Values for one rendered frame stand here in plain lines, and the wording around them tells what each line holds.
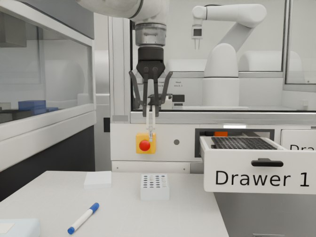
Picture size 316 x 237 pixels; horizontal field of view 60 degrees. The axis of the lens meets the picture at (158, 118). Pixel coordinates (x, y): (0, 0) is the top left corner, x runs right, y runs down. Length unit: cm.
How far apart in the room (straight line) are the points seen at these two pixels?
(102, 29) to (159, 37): 350
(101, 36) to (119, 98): 324
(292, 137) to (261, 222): 35
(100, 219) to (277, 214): 72
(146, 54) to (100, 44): 347
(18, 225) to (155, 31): 57
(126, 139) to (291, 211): 69
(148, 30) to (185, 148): 48
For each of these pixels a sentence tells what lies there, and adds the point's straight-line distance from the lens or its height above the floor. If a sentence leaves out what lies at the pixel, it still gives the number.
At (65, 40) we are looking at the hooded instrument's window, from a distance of 162.
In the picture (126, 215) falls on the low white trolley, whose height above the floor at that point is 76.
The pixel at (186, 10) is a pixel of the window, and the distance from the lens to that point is 107.
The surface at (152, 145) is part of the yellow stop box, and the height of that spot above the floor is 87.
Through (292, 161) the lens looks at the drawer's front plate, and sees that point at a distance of 77.
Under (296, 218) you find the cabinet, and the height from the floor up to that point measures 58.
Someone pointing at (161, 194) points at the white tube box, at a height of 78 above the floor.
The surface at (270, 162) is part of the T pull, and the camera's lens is 71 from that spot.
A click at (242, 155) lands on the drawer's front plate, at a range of 73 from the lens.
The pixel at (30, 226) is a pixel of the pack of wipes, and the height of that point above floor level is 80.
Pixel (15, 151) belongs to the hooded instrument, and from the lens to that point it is 113.
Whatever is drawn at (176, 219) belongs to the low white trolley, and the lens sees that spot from 73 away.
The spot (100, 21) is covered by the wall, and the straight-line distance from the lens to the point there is 429.
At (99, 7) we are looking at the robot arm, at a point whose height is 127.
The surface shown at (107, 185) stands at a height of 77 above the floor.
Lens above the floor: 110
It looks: 7 degrees down
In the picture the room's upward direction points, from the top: straight up
